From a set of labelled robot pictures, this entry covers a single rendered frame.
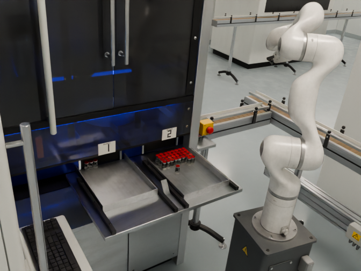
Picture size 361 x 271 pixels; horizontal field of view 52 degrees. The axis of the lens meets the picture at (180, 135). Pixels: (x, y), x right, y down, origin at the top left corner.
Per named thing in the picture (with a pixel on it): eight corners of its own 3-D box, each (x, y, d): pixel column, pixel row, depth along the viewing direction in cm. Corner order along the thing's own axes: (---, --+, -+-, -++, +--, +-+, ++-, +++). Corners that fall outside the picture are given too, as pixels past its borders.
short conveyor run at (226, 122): (187, 147, 214) (189, 122, 207) (173, 135, 225) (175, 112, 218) (271, 125, 249) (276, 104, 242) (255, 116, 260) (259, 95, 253)
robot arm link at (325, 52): (274, 162, 148) (316, 168, 146) (279, 170, 136) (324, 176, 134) (296, 34, 139) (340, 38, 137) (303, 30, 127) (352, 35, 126)
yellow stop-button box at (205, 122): (194, 130, 208) (196, 119, 204) (204, 128, 211) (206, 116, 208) (202, 136, 202) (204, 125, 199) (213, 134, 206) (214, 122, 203)
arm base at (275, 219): (306, 236, 153) (317, 200, 145) (268, 247, 146) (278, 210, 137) (278, 207, 168) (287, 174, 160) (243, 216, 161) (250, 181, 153)
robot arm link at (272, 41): (275, 33, 151) (264, 54, 181) (315, 34, 149) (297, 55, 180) (276, 11, 151) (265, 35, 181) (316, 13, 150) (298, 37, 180)
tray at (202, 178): (146, 163, 188) (147, 158, 187) (188, 152, 202) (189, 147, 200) (183, 201, 164) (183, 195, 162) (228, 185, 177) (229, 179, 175)
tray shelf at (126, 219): (65, 177, 176) (65, 173, 175) (186, 145, 212) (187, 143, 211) (105, 242, 141) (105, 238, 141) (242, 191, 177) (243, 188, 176)
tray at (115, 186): (75, 171, 178) (74, 165, 176) (124, 158, 191) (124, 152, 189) (102, 212, 153) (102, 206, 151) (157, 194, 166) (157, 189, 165)
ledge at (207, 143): (183, 140, 217) (184, 137, 216) (201, 136, 224) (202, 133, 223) (197, 151, 207) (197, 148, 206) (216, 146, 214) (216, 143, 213)
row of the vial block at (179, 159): (160, 168, 185) (161, 161, 183) (190, 160, 194) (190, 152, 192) (163, 170, 184) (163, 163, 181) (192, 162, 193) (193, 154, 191)
